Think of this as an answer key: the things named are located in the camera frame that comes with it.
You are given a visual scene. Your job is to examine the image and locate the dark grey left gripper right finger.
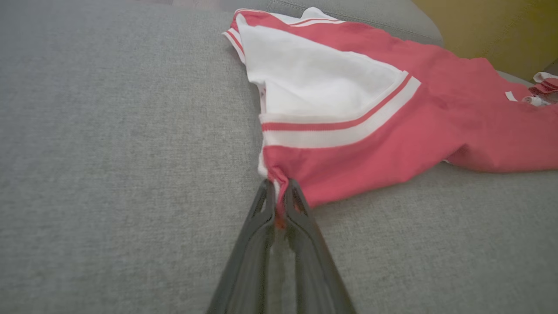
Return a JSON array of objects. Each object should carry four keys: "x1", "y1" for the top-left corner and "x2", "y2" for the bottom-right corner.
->
[{"x1": 282, "y1": 178, "x2": 358, "y2": 314}]

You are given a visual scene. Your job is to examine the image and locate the red shorts with white trim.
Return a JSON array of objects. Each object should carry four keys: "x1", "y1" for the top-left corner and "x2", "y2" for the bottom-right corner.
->
[{"x1": 522, "y1": 72, "x2": 558, "y2": 107}]

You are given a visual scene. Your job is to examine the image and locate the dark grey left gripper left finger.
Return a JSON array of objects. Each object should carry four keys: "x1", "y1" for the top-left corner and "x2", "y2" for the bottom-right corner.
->
[{"x1": 207, "y1": 179, "x2": 277, "y2": 314}]

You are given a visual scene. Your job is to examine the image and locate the wide yellow sofa backrest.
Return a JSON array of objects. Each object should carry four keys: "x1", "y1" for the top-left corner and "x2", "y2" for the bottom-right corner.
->
[{"x1": 412, "y1": 0, "x2": 558, "y2": 82}]

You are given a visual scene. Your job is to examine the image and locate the red and white shirt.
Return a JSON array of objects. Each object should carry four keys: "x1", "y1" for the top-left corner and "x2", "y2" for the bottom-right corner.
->
[{"x1": 221, "y1": 7, "x2": 558, "y2": 229}]

